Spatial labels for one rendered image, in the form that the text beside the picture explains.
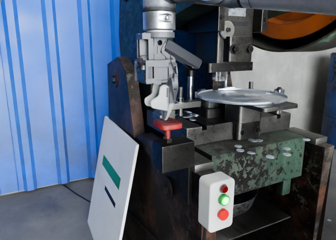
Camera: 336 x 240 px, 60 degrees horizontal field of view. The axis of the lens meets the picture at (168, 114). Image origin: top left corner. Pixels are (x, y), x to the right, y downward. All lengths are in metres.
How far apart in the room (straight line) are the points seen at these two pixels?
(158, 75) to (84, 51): 1.36
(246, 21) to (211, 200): 0.60
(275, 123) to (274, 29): 0.44
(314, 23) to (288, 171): 0.55
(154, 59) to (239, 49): 0.37
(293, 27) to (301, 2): 0.65
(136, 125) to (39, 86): 0.97
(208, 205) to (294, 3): 0.48
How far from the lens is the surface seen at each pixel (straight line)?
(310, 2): 0.64
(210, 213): 0.75
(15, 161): 2.11
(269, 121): 1.08
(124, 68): 1.22
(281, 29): 1.33
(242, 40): 1.00
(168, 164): 0.74
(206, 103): 1.03
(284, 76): 3.10
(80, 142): 2.12
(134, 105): 1.18
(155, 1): 0.67
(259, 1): 0.68
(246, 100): 0.93
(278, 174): 1.05
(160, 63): 0.67
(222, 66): 1.00
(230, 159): 0.88
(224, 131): 0.95
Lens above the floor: 0.95
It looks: 13 degrees down
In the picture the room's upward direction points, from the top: straight up
